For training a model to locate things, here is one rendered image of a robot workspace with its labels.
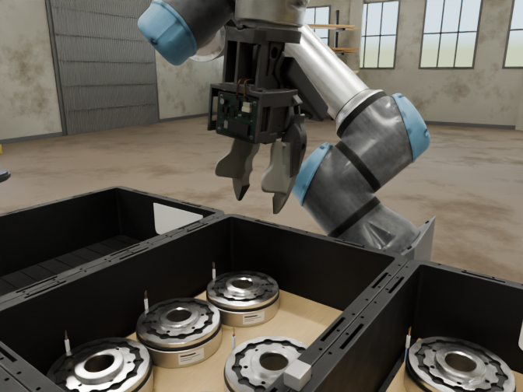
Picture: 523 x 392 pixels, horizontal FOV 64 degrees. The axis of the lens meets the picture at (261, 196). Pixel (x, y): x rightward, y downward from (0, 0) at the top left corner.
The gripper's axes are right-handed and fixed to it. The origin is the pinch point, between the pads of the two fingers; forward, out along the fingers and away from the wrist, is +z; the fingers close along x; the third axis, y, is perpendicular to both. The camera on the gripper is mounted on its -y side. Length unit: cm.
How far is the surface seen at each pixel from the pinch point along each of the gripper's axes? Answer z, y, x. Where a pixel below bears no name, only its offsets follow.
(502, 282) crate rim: 3.5, -7.3, 28.1
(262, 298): 14.0, 0.7, 2.5
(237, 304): 13.8, 4.4, 1.1
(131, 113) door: 165, -552, -731
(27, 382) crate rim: 6.9, 31.0, 1.6
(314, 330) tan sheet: 15.9, -0.7, 10.2
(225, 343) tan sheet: 16.8, 8.3, 2.6
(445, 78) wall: 22, -975, -201
